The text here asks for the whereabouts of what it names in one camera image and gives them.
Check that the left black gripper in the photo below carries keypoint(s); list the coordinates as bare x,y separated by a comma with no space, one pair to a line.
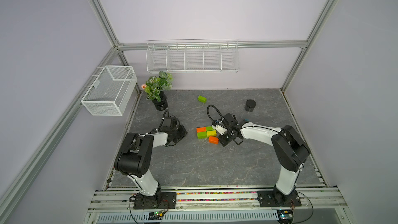
183,133

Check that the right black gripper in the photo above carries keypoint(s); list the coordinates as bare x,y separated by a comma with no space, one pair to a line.
222,142

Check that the yellow block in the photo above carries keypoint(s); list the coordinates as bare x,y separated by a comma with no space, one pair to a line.
211,133

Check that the orange block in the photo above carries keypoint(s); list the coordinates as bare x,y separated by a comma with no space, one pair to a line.
213,140
203,129

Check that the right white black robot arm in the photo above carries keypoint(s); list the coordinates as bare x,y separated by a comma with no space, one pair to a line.
291,150

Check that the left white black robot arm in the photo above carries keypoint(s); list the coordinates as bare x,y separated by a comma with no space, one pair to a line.
134,156

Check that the black cylinder container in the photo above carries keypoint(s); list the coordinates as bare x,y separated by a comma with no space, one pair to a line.
250,105

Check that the green potted plant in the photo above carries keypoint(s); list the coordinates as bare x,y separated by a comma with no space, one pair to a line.
155,88

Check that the white mesh side basket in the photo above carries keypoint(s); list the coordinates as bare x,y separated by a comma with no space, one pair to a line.
110,92

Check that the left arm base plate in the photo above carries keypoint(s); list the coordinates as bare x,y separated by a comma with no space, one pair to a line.
163,200

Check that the long white wire basket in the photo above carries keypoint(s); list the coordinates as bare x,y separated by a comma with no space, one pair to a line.
193,55

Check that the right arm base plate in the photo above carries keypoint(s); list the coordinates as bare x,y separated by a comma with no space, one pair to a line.
275,198

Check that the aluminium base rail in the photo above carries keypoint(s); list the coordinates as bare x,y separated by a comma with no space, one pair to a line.
235,198

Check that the white vented cable duct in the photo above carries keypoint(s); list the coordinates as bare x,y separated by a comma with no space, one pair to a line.
175,217

